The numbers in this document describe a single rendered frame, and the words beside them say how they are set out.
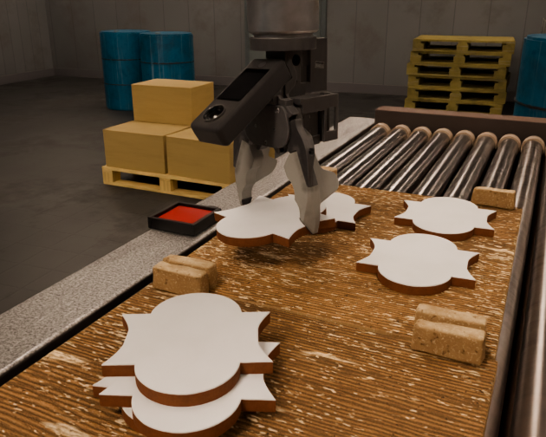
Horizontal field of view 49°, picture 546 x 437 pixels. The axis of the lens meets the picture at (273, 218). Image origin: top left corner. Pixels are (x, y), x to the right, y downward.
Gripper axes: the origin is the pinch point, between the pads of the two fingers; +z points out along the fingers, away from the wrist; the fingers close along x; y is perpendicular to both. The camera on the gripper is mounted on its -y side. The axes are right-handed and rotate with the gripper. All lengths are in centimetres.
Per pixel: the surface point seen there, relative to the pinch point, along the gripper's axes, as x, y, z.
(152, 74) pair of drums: 499, 300, 39
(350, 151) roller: 30, 50, 5
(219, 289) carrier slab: -2.5, -10.2, 4.5
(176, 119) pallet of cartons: 296, 188, 48
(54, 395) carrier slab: -7.6, -30.4, 4.6
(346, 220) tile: -0.6, 12.4, 3.4
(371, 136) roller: 35, 64, 5
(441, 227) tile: -10.5, 19.2, 3.7
